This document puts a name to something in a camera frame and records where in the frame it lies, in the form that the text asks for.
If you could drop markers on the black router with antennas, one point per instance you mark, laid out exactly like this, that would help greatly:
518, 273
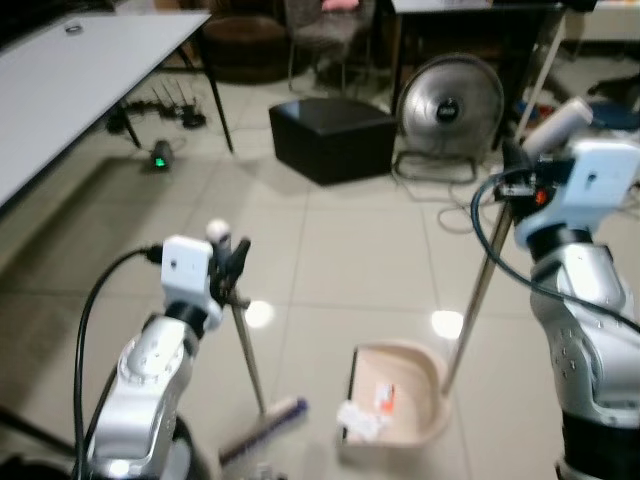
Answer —
185, 115

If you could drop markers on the round brown pouf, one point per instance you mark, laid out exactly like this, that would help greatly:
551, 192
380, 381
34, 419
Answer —
245, 45

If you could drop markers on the white table with black legs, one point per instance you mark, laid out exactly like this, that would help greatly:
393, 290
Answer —
70, 90

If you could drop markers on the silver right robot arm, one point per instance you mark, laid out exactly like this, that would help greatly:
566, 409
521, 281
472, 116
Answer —
590, 330

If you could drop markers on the black desk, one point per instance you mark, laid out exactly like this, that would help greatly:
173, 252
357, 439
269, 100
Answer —
470, 30

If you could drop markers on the white bucket with blue lid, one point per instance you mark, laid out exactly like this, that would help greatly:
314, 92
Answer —
618, 115

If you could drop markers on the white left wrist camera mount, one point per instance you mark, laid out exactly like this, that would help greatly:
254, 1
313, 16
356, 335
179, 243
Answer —
183, 268

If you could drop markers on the pink cushion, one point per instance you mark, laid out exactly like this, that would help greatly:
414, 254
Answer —
340, 5

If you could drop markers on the small device with green light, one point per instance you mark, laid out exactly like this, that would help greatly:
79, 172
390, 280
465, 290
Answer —
160, 156

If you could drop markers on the orange and white packet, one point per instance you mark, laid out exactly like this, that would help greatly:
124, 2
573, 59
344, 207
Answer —
386, 398

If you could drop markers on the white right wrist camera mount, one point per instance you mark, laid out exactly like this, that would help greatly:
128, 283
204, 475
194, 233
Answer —
600, 185

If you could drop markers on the dark metal-legged chair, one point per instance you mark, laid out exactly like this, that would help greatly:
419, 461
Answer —
325, 35

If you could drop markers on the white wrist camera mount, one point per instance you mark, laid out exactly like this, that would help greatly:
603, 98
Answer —
183, 268
600, 185

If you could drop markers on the black robot leg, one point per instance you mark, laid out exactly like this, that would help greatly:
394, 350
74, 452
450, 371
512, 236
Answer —
190, 455

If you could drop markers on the round metal floor fan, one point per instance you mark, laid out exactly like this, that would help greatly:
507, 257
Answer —
450, 105

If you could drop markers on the black cube ottoman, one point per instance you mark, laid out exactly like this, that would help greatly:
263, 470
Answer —
335, 135

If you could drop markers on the crumpled white paper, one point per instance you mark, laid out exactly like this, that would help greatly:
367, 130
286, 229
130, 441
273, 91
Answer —
362, 420

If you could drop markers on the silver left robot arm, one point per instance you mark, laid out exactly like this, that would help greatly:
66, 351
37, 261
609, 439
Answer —
150, 380

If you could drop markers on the white leaning stick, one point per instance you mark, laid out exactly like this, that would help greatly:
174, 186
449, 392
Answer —
545, 65

